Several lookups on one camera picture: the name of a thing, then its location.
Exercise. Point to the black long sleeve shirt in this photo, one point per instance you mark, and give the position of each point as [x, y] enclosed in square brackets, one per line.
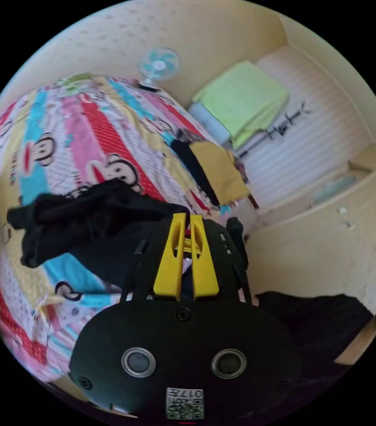
[91, 216]

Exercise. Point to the cupboard with green cloth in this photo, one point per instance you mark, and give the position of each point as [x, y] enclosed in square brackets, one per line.
[244, 96]

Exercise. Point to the person's body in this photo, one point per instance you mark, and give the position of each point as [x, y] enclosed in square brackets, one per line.
[314, 329]

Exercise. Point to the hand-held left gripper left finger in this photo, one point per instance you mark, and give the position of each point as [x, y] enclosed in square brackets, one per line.
[167, 266]

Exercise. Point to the light blue electric fan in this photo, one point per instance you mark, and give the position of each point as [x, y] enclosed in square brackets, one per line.
[158, 65]

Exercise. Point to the bed with cartoon printed sheet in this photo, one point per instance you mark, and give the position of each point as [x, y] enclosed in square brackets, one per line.
[84, 133]

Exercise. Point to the pile of clothes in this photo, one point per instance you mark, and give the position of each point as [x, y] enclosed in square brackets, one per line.
[217, 166]

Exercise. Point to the black coat stand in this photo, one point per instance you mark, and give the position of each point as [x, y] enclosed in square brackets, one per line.
[276, 130]

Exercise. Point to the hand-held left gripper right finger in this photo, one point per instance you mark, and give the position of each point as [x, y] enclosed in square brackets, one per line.
[204, 273]

